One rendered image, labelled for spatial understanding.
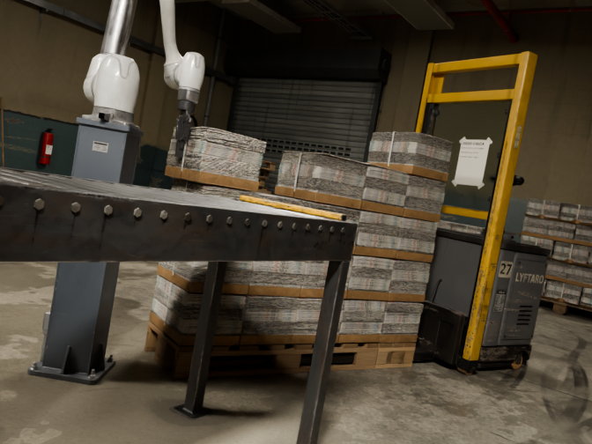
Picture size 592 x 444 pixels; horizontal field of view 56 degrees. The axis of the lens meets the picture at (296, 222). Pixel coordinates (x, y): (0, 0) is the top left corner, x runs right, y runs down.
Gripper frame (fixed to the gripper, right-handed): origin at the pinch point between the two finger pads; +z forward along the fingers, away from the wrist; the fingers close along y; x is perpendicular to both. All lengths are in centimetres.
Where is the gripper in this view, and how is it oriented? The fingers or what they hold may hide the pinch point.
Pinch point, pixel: (179, 149)
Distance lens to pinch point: 249.0
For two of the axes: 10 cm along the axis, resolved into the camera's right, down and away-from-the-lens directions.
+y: -5.6, -1.4, 8.2
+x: -8.1, -1.1, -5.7
